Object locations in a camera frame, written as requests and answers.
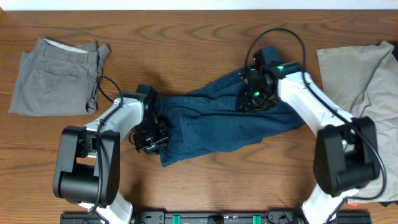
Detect dark blue shorts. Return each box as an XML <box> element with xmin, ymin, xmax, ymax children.
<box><xmin>155</xmin><ymin>69</ymin><xmax>304</xmax><ymax>167</ymax></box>

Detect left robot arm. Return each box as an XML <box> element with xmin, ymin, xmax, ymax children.
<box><xmin>53</xmin><ymin>85</ymin><xmax>169</xmax><ymax>223</ymax></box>

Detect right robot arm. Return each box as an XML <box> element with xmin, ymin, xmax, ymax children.
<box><xmin>237</xmin><ymin>46</ymin><xmax>385</xmax><ymax>223</ymax></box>

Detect beige garment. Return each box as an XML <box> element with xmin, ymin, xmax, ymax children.
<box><xmin>317</xmin><ymin>41</ymin><xmax>397</xmax><ymax>202</ymax></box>

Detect folded grey trousers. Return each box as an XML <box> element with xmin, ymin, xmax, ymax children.
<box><xmin>8</xmin><ymin>38</ymin><xmax>110</xmax><ymax>116</ymax></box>

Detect right black cable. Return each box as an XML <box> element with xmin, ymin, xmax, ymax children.
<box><xmin>244</xmin><ymin>27</ymin><xmax>388</xmax><ymax>224</ymax></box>

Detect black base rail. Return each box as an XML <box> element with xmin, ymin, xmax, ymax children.
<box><xmin>60</xmin><ymin>210</ymin><xmax>372</xmax><ymax>224</ymax></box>

